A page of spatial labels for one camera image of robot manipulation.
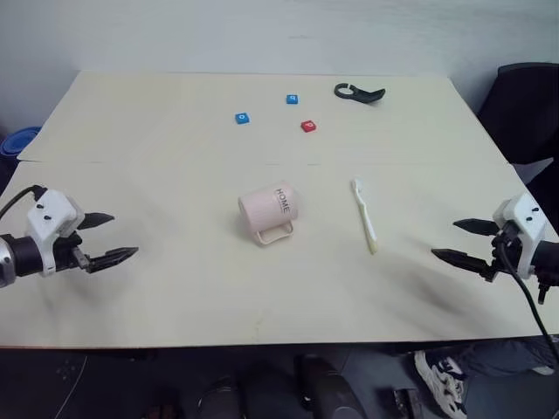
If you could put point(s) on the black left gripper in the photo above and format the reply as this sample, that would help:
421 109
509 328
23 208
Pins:
72 251

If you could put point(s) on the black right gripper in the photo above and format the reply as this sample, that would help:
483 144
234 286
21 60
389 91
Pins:
502 249

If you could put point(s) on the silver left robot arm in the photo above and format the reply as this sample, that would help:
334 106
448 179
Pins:
13 257

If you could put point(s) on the white toothbrush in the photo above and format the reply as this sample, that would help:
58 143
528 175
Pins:
364 216

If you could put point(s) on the grey trouser leg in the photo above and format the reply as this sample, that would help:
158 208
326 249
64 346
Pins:
502 355

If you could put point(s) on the blue round container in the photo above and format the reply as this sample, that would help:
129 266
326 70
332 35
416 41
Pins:
17 142

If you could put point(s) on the black office chair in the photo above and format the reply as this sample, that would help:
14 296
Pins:
519 118

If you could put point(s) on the white and black sneaker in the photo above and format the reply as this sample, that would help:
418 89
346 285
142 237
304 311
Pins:
441 382

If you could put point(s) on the pink HOME mug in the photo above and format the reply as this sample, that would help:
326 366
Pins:
271 209

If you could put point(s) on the blue letter block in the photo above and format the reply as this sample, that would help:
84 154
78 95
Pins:
242 118
292 99

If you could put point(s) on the dark rounded robot leg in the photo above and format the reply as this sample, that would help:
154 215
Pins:
325 388
214 399

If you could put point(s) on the red letter block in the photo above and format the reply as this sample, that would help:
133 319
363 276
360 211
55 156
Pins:
308 126

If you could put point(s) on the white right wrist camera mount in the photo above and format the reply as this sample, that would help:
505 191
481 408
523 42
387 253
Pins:
524 218

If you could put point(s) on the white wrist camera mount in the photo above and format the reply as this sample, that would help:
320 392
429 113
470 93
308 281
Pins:
48 218
524 218

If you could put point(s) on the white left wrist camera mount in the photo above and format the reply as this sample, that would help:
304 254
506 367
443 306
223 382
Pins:
48 218

